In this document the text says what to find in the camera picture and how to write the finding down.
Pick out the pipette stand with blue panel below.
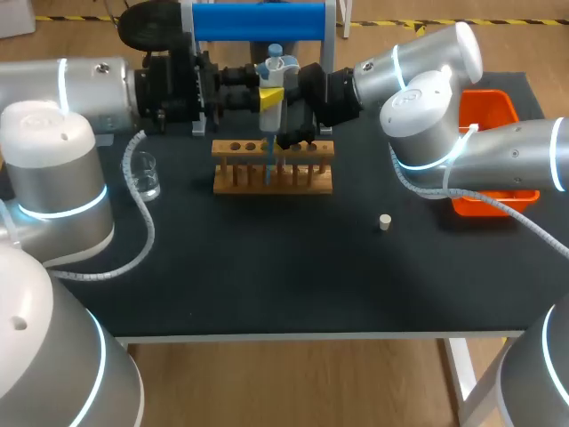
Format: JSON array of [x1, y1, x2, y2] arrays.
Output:
[[189, 0, 338, 137]]

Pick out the white and blue pipette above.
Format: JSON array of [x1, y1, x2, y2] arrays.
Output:
[[253, 44, 302, 134]]

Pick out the white cable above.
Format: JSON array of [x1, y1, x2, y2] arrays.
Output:
[[388, 124, 569, 260], [43, 129, 157, 282]]

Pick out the clear glass beaker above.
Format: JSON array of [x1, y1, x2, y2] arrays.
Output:
[[125, 151, 162, 202]]

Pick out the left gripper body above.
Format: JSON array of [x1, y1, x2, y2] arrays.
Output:
[[117, 1, 224, 136]]

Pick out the wooden test tube rack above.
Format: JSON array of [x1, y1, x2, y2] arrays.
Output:
[[211, 138, 335, 197]]

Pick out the blue pipette tip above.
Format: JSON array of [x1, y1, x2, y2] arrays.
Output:
[[265, 132, 275, 187]]

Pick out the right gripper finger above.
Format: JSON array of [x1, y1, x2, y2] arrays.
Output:
[[272, 125, 319, 153]]

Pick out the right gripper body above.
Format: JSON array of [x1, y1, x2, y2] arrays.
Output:
[[284, 61, 365, 129]]

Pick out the orange plastic bin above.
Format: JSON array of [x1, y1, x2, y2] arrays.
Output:
[[450, 89, 541, 218]]

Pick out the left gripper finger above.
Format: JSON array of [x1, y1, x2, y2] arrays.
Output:
[[217, 63, 262, 88], [218, 85, 285, 113]]

